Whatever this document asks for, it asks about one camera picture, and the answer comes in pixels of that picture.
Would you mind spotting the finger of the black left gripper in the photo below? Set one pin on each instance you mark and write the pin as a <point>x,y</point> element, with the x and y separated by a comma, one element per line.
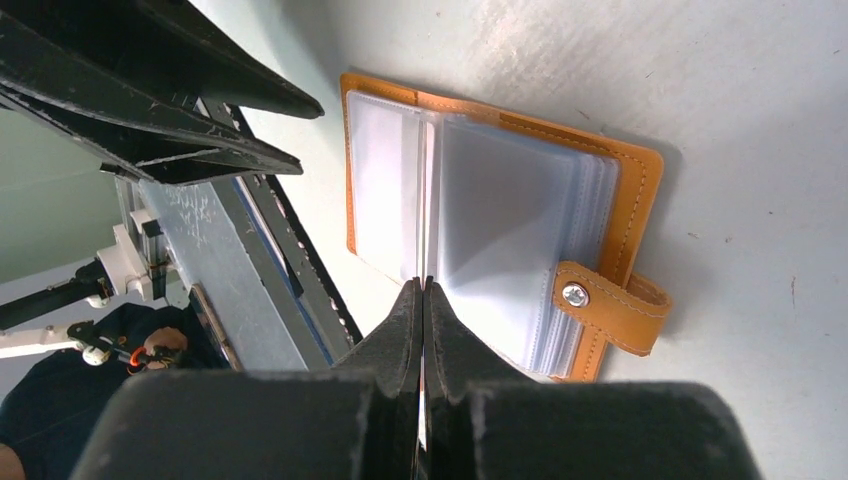
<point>164,47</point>
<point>176,139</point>

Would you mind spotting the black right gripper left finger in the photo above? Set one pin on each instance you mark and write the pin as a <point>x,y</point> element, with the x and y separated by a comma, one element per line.
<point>356,420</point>

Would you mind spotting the seated person in dark clothes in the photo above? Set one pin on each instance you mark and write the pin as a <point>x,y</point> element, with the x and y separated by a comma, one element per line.
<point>49,415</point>

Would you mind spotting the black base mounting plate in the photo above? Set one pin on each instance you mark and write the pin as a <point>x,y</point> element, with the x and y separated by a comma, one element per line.
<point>306,301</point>

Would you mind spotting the orange leather card holder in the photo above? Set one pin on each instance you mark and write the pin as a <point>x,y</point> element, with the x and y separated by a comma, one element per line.
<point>531,228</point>

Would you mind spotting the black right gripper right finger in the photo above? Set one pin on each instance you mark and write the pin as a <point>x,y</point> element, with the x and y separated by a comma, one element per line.
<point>487,420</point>

